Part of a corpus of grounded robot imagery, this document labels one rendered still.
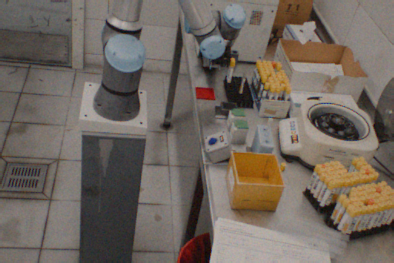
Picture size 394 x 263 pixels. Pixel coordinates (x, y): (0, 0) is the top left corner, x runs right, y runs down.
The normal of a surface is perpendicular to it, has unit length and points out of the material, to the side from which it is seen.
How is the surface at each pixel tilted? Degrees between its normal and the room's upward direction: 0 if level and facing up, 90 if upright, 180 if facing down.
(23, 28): 90
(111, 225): 90
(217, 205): 0
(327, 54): 88
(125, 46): 9
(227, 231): 0
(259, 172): 90
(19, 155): 0
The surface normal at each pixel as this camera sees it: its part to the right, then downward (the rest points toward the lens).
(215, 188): 0.15, -0.78
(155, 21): 0.08, 0.62
